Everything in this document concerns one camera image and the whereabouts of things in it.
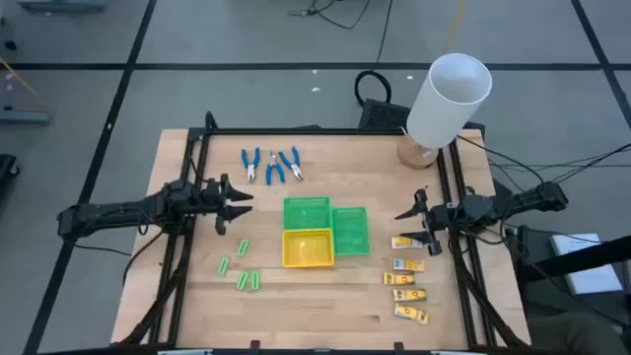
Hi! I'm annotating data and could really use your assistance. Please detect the person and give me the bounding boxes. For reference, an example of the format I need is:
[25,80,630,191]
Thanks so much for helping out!
[525,311,630,355]

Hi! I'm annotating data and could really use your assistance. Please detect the black side cart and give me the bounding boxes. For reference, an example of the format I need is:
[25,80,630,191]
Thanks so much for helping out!
[512,224,631,329]

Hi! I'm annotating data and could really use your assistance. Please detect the white book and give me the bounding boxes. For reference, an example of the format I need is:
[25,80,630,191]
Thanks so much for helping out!
[549,232,624,296]

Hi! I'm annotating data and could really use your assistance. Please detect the black beam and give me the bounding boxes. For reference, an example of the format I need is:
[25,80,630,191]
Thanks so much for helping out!
[517,235,631,286]

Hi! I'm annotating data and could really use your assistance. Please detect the white shade wooden base lamp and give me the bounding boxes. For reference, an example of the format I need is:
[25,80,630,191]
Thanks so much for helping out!
[396,52,494,171]

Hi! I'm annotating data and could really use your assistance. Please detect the blue-handled pliers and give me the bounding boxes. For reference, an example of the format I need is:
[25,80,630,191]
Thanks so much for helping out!
[277,145,305,182]
[240,146,261,183]
[264,150,286,186]

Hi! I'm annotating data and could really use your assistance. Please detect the grey floor platform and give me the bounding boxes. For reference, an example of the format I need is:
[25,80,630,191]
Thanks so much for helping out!
[18,0,107,13]

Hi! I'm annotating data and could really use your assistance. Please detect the grey base plate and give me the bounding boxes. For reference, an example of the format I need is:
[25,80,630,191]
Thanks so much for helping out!
[0,106,52,125]

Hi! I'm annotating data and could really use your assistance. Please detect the yellow hanging cable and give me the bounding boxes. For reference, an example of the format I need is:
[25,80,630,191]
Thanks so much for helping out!
[442,0,468,55]

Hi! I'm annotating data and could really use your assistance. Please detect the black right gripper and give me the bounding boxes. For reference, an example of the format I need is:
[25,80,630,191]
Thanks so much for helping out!
[394,188,467,256]

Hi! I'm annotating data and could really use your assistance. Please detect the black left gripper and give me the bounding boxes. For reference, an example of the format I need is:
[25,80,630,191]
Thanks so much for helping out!
[199,173,255,237]

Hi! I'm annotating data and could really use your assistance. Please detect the black hanging coiled cable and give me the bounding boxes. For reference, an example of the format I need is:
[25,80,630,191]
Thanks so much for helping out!
[353,0,395,107]

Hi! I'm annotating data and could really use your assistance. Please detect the black floor cable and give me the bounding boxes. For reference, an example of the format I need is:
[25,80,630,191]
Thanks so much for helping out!
[287,0,376,30]

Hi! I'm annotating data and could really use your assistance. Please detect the thin yellow cable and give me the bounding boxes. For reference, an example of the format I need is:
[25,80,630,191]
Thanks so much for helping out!
[0,57,50,113]

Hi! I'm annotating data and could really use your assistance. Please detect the black aluminium table frame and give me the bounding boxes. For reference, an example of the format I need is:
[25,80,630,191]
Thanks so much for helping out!
[110,110,531,349]

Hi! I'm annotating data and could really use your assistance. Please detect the black chair base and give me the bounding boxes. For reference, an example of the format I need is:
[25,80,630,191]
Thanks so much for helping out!
[0,153,21,191]

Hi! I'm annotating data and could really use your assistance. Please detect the black mesh box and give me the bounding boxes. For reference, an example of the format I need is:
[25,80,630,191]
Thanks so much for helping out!
[358,98,411,130]

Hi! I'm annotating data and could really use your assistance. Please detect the yellow plastic basket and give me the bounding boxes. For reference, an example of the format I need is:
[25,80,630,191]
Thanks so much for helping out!
[281,227,336,269]

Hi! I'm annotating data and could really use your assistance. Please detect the green plastic basket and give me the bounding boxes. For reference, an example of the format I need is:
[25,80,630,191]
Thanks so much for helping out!
[330,205,372,257]
[282,195,332,232]

